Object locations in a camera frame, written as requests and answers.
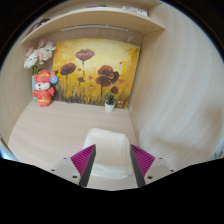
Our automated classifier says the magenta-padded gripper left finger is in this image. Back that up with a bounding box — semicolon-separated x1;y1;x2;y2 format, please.
49;143;97;188

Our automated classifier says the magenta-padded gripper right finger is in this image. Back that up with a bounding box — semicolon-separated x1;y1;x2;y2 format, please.
129;143;177;188

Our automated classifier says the cream white towel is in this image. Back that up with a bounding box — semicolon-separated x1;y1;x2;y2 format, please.
82;127;135;181

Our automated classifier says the small plant in white pot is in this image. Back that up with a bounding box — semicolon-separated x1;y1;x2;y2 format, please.
104;92;117;114

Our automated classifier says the red plush mouse toy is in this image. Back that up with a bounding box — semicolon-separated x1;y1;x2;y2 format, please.
31;69;59;108

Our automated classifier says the light blue vase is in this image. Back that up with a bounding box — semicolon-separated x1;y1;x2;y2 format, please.
31;74;39;100

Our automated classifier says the yellow poppy flower painting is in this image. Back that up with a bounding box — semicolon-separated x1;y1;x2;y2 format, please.
51;37;142;110

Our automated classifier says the pink white flower bouquet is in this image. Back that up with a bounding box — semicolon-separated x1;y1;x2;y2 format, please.
23;39;57;76

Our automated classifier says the white light bar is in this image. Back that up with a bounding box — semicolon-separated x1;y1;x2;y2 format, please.
60;24;131;34

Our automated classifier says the wooden shelf with items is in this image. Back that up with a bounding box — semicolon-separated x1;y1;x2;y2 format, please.
20;0;166;46

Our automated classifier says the white cable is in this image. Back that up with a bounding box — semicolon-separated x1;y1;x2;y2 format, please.
114;99;134;115

